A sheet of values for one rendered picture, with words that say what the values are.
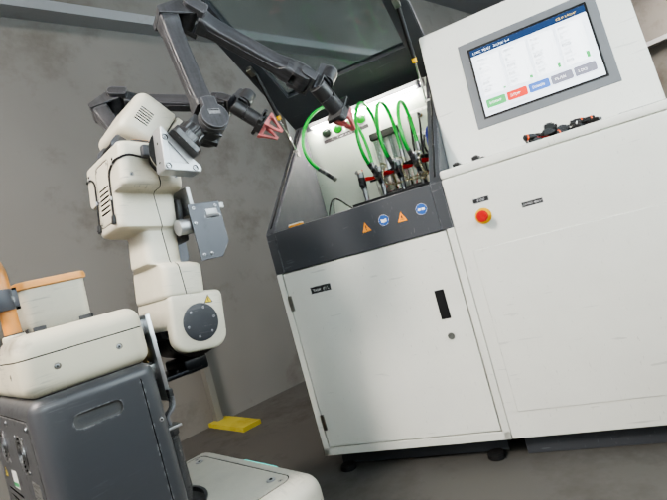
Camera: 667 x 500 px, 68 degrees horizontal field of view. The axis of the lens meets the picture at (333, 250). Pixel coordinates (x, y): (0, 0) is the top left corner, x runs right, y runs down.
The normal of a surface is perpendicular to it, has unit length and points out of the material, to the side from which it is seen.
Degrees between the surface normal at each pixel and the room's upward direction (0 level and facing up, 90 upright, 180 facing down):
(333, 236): 90
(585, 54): 76
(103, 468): 90
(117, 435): 90
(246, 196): 90
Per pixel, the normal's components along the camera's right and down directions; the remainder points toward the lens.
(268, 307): 0.66, -0.19
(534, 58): -0.44, -0.14
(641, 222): -0.40, 0.10
